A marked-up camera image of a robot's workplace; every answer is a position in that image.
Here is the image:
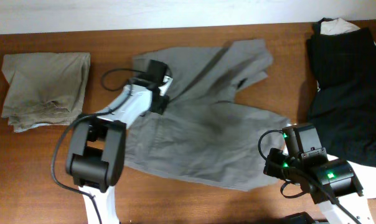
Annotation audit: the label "cream garment under pile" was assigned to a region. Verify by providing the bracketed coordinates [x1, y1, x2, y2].
[320, 18, 360, 35]

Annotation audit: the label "folded khaki shorts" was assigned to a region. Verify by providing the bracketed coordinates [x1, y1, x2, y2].
[1, 52, 91, 133]

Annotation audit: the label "white patterned garment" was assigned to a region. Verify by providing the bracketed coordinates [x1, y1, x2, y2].
[326, 153, 376, 199]

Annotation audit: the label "black garment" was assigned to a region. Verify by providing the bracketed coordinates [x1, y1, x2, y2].
[307, 19, 376, 167]

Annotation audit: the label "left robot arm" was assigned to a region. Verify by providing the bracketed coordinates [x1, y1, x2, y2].
[65, 60, 173, 223]

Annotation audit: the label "grey shorts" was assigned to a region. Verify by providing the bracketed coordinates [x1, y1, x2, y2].
[125, 39, 289, 191]

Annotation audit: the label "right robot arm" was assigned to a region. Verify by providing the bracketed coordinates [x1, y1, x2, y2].
[262, 124, 374, 224]

